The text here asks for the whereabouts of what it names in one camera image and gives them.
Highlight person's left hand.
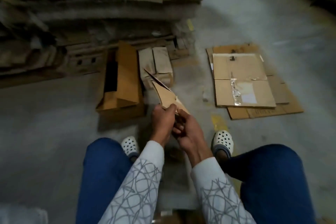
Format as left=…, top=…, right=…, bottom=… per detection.
left=149, top=104, right=178, bottom=147

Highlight person's right hand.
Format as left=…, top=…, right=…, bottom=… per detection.
left=171, top=108, right=213, bottom=168

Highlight small cardboard box being taped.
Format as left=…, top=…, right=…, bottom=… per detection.
left=144, top=69, right=190, bottom=115

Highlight small brown cardboard box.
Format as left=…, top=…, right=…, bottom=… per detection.
left=138, top=46, right=175, bottom=90

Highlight large black-label cardboard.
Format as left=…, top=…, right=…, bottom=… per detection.
left=96, top=41, right=146, bottom=122

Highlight person's right forearm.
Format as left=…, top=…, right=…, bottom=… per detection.
left=190, top=156, right=257, bottom=224

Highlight person's left forearm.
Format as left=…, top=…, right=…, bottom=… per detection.
left=99, top=140, right=165, bottom=224

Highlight person's right white clog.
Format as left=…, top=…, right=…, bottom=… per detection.
left=211, top=130, right=235, bottom=159

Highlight person's white clog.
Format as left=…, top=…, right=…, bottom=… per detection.
left=211, top=130, right=235, bottom=159
left=121, top=136, right=140, bottom=160

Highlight person's left white clog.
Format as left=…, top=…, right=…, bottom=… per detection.
left=121, top=136, right=140, bottom=160

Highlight person's blue trousers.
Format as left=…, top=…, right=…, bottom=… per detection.
left=76, top=137, right=318, bottom=224

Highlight flat brown cardboard sheet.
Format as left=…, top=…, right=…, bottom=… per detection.
left=206, top=44, right=305, bottom=120

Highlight brown plastic-wrapped stool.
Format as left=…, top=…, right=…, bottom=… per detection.
left=155, top=210, right=207, bottom=224

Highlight pile of grey sacks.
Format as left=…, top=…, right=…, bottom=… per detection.
left=0, top=0, right=69, bottom=72

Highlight white woven sack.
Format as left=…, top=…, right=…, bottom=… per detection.
left=0, top=204, right=49, bottom=224

